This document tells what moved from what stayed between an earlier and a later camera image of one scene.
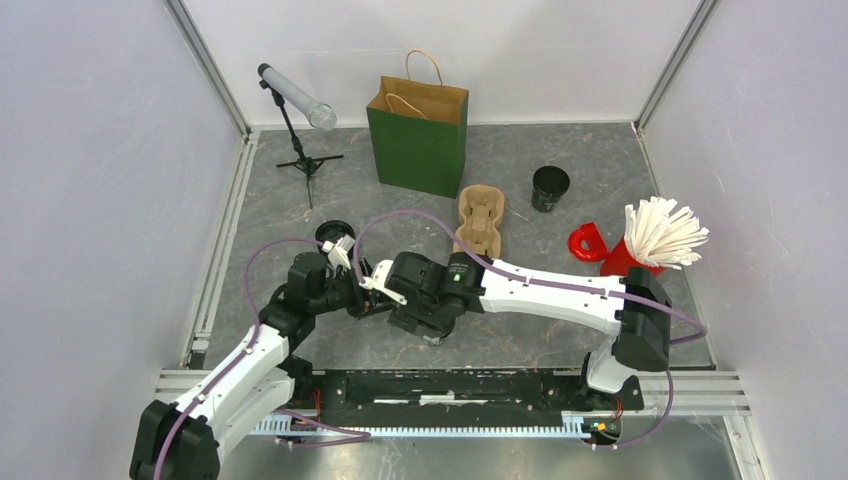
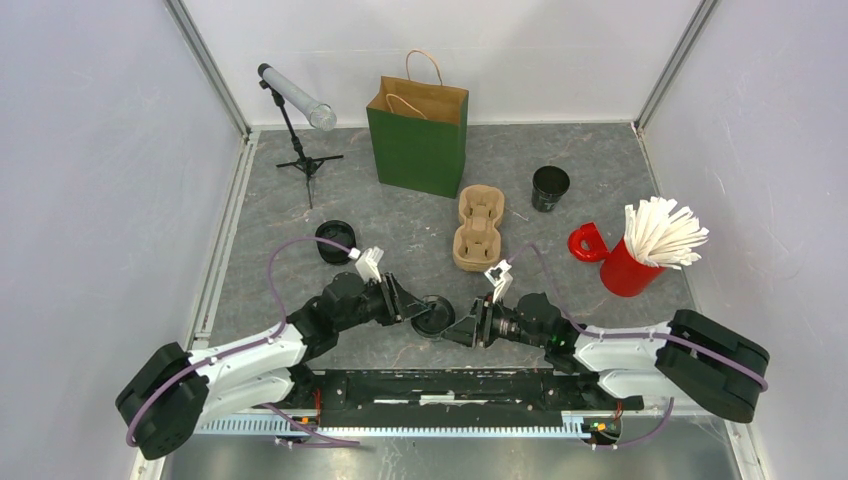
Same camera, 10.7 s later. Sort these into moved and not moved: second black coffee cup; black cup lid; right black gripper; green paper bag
Moved: right black gripper
Not moved: green paper bag; black cup lid; second black coffee cup
